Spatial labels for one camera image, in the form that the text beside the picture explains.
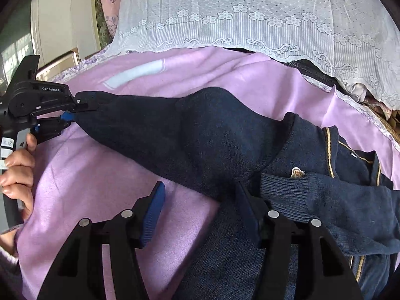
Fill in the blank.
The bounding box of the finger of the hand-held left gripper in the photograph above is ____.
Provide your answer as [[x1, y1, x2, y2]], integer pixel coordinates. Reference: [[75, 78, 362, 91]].
[[31, 117, 76, 146], [39, 91, 100, 122]]

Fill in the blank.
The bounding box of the white door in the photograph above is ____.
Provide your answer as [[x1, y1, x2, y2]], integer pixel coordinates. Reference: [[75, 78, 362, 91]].
[[29, 0, 102, 66]]

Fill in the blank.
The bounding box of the dark cloth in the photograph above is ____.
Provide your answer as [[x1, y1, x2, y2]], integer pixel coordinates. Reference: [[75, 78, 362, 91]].
[[222, 47, 360, 101]]

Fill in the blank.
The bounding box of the folded beige quilt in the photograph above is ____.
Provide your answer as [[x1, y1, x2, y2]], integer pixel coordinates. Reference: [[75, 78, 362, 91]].
[[336, 75, 391, 119]]

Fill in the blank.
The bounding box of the dark green patterned panel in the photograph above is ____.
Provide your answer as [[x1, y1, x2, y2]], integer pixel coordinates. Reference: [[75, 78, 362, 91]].
[[94, 0, 113, 51]]

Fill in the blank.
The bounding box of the white lace cloth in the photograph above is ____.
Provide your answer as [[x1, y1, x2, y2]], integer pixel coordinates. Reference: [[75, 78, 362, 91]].
[[103, 0, 400, 108]]

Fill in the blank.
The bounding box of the pink blanket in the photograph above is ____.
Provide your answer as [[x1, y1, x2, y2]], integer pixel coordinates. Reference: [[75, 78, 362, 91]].
[[15, 47, 400, 300]]

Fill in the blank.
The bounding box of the person's left forearm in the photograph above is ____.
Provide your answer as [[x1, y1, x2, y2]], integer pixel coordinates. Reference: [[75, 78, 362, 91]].
[[0, 222, 23, 290]]

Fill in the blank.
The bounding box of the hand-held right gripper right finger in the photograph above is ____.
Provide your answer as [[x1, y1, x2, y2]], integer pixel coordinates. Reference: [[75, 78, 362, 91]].
[[235, 180, 365, 300]]

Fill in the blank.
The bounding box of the wooden bed rail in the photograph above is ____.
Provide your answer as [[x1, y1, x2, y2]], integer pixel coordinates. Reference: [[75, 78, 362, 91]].
[[36, 47, 80, 79]]

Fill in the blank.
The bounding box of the person's left hand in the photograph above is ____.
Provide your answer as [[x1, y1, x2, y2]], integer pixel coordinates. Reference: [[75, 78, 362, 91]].
[[0, 133, 37, 222]]

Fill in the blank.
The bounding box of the woven straw mat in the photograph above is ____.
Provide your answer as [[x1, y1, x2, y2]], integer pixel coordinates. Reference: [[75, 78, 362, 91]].
[[362, 95, 400, 146]]

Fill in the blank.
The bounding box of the navy knit sweater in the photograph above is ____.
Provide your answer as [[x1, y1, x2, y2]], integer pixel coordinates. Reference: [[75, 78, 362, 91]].
[[73, 86, 400, 300]]

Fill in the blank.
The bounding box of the window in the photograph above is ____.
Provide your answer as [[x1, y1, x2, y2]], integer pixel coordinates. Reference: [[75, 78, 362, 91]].
[[0, 33, 35, 85]]

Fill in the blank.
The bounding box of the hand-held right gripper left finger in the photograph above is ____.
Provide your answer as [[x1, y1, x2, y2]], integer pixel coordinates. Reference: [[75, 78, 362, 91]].
[[37, 180, 166, 300]]

